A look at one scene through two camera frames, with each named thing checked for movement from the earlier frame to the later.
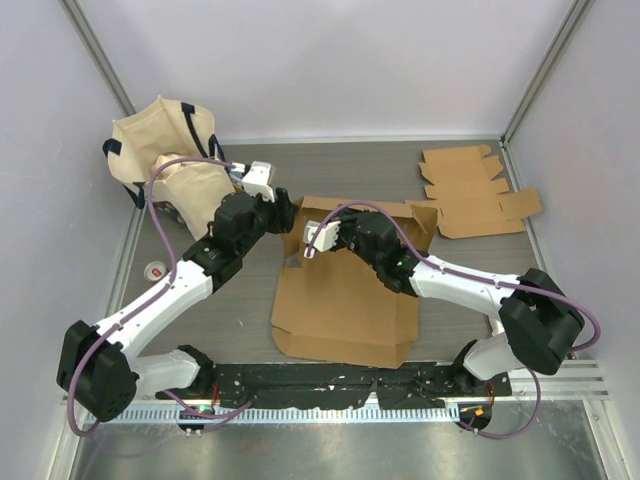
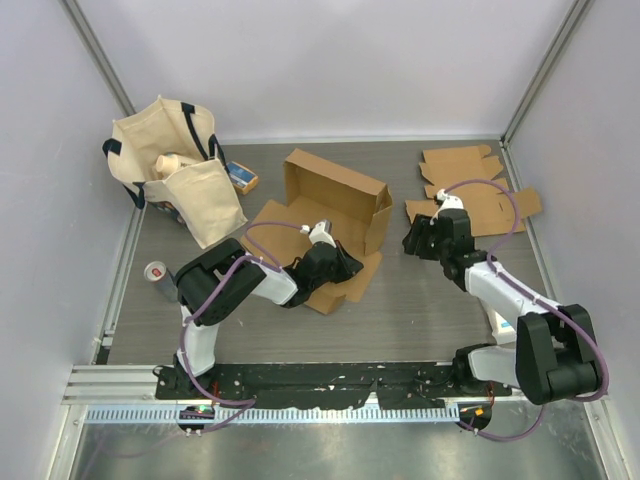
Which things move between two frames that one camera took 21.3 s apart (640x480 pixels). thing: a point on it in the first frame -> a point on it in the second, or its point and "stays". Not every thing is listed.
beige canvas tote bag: [164, 127] stays
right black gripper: [347, 216] -> [420, 228]
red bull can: [155, 270] stays
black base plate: [276, 385] stays
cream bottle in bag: [168, 170] stays
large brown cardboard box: [333, 307] -> [330, 203]
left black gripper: [283, 211] -> [348, 266]
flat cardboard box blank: [464, 198] stays
